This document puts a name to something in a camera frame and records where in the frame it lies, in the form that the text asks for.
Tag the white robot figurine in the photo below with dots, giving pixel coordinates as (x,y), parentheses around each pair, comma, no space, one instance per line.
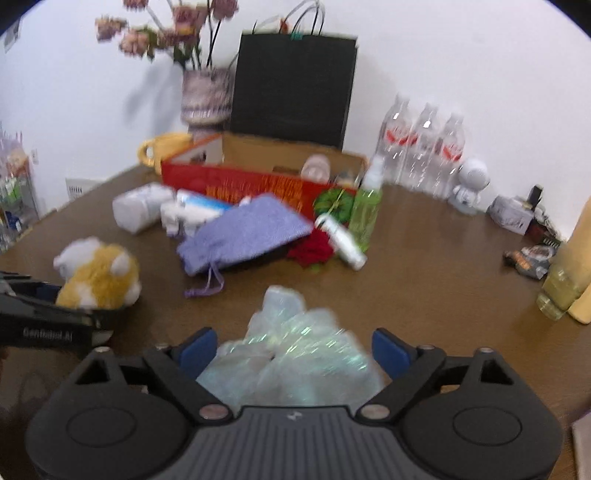
(471,184)

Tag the blue white toothpaste tube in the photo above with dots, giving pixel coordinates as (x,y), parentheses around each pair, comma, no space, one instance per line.
(203,202)

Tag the beige cylinder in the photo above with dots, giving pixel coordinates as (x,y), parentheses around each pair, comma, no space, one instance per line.
(582,258)

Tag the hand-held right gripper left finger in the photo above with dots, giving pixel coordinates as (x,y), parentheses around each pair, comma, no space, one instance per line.
(199,351)

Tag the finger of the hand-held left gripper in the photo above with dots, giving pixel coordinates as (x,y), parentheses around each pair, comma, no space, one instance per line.
(78,318)
(45,291)

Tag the white tissue roll pack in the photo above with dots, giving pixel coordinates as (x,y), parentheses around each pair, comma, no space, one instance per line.
(138,207)

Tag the red artificial rose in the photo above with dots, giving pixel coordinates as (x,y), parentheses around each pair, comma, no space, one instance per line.
(311,251)

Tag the purple ceramic vase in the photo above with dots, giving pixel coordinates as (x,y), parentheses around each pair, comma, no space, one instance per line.
(205,97)

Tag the white wall outlet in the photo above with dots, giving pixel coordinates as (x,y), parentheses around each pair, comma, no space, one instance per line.
(81,187)

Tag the green clear spray bottle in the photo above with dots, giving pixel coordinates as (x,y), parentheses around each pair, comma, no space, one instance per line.
(366,207)

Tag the iridescent cellophane wrap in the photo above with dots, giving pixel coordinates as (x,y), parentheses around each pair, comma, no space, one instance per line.
(286,360)

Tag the small grey white box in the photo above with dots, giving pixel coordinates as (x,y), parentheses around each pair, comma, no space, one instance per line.
(510,214)

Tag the black paper bag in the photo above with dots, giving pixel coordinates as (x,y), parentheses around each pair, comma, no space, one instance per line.
(295,87)

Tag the yellow white plush hamster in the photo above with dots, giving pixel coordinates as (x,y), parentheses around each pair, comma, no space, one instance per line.
(99,277)

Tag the yellow mug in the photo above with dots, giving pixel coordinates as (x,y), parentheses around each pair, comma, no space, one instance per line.
(161,145)

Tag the dried pink flowers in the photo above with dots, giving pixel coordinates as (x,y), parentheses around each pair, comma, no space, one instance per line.
(180,23)

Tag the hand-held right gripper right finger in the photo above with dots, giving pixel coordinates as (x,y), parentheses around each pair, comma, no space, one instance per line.
(388,351)

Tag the small white plastic item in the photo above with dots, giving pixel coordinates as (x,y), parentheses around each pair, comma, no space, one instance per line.
(184,221)

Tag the yellow green liquid bottle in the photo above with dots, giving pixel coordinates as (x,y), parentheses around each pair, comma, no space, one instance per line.
(558,286)

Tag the white spray bottle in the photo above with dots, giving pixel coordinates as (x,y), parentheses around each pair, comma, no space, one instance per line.
(344,242)

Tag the red cardboard box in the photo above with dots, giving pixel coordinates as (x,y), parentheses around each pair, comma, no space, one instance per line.
(258,184)

